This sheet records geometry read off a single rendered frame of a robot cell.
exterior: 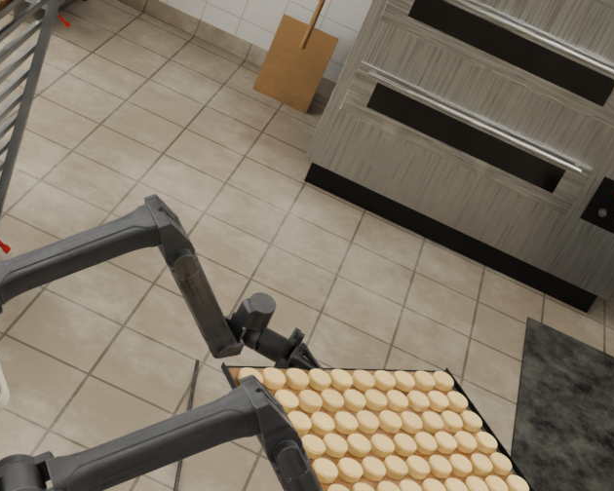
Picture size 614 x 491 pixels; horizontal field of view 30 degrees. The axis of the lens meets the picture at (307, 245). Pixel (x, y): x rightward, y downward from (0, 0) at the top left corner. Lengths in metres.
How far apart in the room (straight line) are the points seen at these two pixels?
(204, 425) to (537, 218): 3.55
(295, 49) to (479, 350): 1.92
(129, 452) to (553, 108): 3.47
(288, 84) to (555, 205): 1.57
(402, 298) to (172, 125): 1.35
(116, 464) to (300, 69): 4.26
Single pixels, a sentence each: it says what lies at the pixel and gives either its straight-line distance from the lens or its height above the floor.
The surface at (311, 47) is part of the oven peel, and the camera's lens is 5.72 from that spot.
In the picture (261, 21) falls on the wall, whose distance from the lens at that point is 6.04.
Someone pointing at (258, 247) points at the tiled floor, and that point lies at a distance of 4.59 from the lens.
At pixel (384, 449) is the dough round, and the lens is 2.28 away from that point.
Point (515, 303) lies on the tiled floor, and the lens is 5.09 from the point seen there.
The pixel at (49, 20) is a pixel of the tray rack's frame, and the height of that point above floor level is 0.89.
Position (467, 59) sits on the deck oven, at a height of 0.87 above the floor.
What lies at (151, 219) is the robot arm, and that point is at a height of 1.35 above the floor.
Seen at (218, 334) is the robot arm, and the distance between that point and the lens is 2.31.
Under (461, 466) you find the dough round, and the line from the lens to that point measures 2.37.
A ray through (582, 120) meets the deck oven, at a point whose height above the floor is 0.83.
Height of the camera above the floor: 2.41
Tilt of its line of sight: 31 degrees down
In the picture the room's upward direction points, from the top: 25 degrees clockwise
